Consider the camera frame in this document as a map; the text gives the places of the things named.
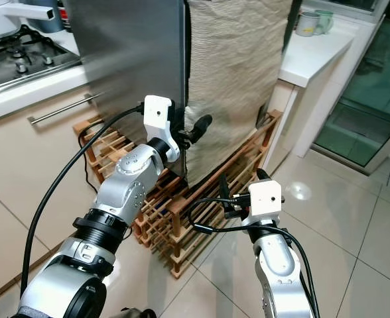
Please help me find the glass sliding door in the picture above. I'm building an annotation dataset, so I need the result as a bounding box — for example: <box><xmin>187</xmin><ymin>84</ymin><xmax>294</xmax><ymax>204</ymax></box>
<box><xmin>308</xmin><ymin>0</ymin><xmax>390</xmax><ymax>174</ymax></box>

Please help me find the beige ribbed cloth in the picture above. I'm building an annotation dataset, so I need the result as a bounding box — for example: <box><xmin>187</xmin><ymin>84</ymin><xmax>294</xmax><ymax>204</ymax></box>
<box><xmin>182</xmin><ymin>0</ymin><xmax>294</xmax><ymax>186</ymax></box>

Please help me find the grey-blue kettle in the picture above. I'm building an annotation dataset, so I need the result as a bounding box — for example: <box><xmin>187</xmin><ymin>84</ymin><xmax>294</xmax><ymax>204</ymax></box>
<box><xmin>23</xmin><ymin>0</ymin><xmax>70</xmax><ymax>34</ymax></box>

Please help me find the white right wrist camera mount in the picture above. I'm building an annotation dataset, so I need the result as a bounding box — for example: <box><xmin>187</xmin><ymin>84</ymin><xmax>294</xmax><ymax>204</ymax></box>
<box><xmin>245</xmin><ymin>179</ymin><xmax>283</xmax><ymax>226</ymax></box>

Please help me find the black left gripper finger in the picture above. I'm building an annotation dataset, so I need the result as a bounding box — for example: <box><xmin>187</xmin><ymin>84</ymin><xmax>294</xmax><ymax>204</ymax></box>
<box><xmin>188</xmin><ymin>114</ymin><xmax>214</xmax><ymax>137</ymax></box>

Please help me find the white mug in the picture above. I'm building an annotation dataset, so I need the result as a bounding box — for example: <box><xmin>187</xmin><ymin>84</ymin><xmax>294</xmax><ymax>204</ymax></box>
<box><xmin>296</xmin><ymin>11</ymin><xmax>320</xmax><ymax>37</ymax></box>

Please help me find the green mug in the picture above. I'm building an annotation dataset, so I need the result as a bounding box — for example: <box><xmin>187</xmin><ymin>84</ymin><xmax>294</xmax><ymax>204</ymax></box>
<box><xmin>314</xmin><ymin>8</ymin><xmax>335</xmax><ymax>34</ymax></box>

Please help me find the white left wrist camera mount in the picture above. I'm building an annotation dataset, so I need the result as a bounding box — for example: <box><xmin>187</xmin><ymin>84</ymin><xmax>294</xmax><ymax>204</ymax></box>
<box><xmin>142</xmin><ymin>95</ymin><xmax>179</xmax><ymax>163</ymax></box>

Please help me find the wooden wine rack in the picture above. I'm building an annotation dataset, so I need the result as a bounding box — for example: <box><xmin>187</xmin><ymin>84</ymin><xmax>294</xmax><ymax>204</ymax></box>
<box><xmin>72</xmin><ymin>109</ymin><xmax>283</xmax><ymax>279</ymax></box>

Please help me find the black fridge power cable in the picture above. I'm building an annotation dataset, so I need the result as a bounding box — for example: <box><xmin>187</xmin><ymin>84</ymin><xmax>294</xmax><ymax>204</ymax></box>
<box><xmin>80</xmin><ymin>126</ymin><xmax>123</xmax><ymax>193</ymax></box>

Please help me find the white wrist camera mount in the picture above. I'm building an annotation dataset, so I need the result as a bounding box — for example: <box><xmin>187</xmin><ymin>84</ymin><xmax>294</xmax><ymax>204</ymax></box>
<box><xmin>245</xmin><ymin>179</ymin><xmax>283</xmax><ymax>226</ymax></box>
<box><xmin>142</xmin><ymin>95</ymin><xmax>179</xmax><ymax>163</ymax></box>

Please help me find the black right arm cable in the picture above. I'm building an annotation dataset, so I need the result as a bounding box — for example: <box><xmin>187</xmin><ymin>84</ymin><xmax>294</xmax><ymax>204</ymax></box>
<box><xmin>187</xmin><ymin>195</ymin><xmax>322</xmax><ymax>318</ymax></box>

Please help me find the beige kitchen cabinet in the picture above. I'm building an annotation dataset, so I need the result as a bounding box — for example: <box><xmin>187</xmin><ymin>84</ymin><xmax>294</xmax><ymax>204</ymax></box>
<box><xmin>0</xmin><ymin>26</ymin><xmax>156</xmax><ymax>305</ymax></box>

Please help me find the steel gas stove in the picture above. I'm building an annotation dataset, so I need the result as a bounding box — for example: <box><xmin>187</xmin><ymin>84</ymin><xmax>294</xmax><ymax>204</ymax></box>
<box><xmin>0</xmin><ymin>25</ymin><xmax>83</xmax><ymax>93</ymax></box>

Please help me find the steel cabinet handle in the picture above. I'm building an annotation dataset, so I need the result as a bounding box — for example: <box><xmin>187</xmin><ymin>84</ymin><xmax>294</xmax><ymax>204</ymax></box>
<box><xmin>27</xmin><ymin>93</ymin><xmax>99</xmax><ymax>125</ymax></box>

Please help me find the dark bottle with red label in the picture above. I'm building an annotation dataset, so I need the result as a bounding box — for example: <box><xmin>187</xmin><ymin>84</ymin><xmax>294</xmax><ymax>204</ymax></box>
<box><xmin>57</xmin><ymin>0</ymin><xmax>73</xmax><ymax>32</ymax></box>

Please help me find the white side counter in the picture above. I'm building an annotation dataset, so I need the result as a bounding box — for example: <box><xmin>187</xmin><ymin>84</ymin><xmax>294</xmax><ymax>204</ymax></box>
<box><xmin>261</xmin><ymin>0</ymin><xmax>378</xmax><ymax>173</ymax></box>

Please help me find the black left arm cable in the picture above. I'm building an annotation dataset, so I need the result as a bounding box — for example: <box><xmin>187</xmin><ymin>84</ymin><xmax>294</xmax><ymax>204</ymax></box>
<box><xmin>21</xmin><ymin>101</ymin><xmax>149</xmax><ymax>299</ymax></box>

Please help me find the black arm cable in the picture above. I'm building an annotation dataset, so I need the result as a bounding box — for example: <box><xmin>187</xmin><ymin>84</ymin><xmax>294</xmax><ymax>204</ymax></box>
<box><xmin>187</xmin><ymin>195</ymin><xmax>322</xmax><ymax>318</ymax></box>
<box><xmin>21</xmin><ymin>101</ymin><xmax>149</xmax><ymax>299</ymax></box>

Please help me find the small stainless steel fridge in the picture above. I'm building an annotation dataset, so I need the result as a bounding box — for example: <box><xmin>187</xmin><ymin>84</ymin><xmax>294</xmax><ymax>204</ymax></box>
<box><xmin>66</xmin><ymin>0</ymin><xmax>295</xmax><ymax>186</ymax></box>

